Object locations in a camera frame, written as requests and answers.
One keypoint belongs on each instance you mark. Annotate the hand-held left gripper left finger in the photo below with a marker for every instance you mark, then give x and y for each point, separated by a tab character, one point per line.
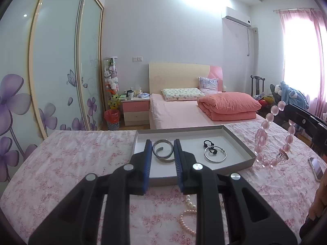
147	163

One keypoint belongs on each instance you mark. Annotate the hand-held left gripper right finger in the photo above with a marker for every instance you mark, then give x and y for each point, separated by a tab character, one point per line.
179	163

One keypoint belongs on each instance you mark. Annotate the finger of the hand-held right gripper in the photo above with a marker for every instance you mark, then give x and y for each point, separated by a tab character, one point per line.
304	120
319	140

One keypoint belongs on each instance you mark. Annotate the grey shallow cardboard tray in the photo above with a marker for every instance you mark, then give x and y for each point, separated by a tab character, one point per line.
189	136

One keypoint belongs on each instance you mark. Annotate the thin silver bangle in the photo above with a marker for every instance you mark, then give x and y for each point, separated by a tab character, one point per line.
216	161

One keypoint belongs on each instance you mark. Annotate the white smartphone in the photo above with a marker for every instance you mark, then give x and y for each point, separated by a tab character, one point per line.
316	168

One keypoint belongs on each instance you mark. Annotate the red round toy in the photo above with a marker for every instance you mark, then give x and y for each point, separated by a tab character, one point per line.
263	104

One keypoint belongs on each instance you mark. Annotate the pink bed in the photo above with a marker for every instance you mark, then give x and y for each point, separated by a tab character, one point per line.
176	112

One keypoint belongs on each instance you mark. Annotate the pink and beige nightstand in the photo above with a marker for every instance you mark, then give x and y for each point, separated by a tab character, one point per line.
135	112

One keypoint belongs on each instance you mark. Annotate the waste bin with red bag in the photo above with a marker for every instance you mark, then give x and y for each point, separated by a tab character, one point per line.
112	120

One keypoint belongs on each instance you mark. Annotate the dark wooden chair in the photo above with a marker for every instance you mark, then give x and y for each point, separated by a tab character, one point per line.
256	85

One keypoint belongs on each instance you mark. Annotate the person's peach fleece clothing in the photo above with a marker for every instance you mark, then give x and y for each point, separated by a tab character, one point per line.
318	199

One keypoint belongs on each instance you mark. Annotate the pink curtain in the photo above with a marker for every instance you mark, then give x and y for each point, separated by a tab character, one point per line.
314	56

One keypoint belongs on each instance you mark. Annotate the floral cream pillow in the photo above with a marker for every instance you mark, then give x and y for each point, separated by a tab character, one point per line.
180	94

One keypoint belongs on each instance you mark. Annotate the yellow green plush toy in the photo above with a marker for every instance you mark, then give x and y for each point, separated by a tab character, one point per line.
114	102

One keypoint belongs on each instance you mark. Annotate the white cup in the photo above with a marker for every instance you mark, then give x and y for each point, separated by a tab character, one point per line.
130	95

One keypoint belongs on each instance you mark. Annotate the folded salmon quilt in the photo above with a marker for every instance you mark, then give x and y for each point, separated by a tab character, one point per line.
227	106

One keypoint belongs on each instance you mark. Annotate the pink floral tablecloth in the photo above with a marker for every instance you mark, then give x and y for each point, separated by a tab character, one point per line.
63	158

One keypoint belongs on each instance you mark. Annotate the small purple pillow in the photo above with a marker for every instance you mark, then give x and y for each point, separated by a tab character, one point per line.
208	84

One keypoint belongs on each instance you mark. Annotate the beige and pink headboard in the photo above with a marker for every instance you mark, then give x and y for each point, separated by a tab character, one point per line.
176	75

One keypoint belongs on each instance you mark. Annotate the clear tube of plush toys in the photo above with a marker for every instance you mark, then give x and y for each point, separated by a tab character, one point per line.
111	79

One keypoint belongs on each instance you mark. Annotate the dark cloth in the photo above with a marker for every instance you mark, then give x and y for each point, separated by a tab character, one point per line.
314	232

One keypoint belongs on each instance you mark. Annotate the white air conditioner pipe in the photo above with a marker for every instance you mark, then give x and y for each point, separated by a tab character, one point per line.
248	43

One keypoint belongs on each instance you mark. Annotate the curtain rod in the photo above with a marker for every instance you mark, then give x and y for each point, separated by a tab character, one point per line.
296	10

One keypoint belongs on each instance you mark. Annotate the white air conditioner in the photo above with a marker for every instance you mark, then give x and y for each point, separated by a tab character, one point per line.
235	16

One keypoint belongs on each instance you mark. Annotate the flower print sliding wardrobe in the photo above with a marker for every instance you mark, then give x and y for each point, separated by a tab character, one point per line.
56	56

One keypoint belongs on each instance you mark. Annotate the white wall socket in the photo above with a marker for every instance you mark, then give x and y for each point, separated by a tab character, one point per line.
137	59

